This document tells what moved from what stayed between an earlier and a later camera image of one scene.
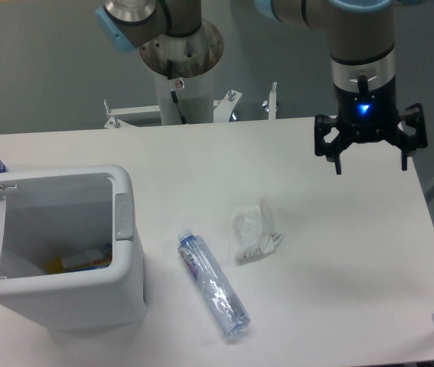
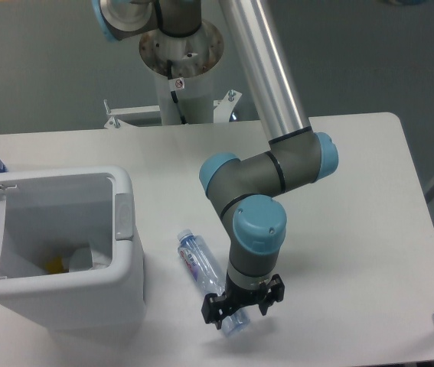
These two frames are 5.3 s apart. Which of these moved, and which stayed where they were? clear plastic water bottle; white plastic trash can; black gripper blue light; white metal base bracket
Moved: black gripper blue light
Stayed: white metal base bracket; white plastic trash can; clear plastic water bottle
